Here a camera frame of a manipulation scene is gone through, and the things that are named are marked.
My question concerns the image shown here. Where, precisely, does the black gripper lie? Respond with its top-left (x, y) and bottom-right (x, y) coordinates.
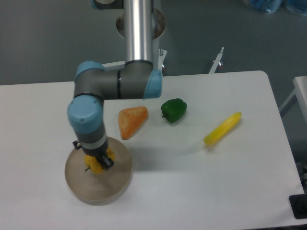
top-left (83, 149), bottom-right (114, 171)

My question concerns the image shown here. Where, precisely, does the yellow toy pepper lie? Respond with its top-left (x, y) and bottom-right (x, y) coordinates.
top-left (84, 147), bottom-right (116, 174)

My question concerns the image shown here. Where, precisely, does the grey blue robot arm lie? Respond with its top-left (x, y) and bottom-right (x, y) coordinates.
top-left (67, 0), bottom-right (162, 170)

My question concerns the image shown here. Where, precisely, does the beige round plate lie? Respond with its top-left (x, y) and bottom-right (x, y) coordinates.
top-left (65, 137), bottom-right (132, 205)

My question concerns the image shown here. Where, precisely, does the green toy pepper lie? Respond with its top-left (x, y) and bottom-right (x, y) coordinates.
top-left (161, 98), bottom-right (187, 123)

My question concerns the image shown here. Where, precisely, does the orange triangular toy bread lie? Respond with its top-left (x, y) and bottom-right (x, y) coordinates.
top-left (118, 106), bottom-right (148, 140)

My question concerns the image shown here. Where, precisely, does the yellow toy corn cob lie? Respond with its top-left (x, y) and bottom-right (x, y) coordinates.
top-left (203, 112), bottom-right (242, 146)

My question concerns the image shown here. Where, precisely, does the black device at table edge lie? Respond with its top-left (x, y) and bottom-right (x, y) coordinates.
top-left (289, 194), bottom-right (307, 219)

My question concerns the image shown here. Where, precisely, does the white side table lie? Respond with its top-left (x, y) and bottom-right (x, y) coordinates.
top-left (279, 76), bottom-right (307, 119)

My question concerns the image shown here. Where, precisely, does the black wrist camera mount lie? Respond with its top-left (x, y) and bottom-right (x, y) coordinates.
top-left (73, 139), bottom-right (82, 150)

